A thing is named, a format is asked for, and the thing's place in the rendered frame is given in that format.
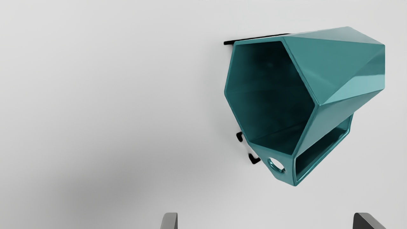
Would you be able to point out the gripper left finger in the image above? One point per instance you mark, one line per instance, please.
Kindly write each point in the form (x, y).
(169, 221)

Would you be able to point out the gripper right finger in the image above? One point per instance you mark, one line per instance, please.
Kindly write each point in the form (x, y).
(365, 222)

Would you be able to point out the teal faceted mug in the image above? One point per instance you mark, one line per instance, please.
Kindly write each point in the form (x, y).
(334, 66)

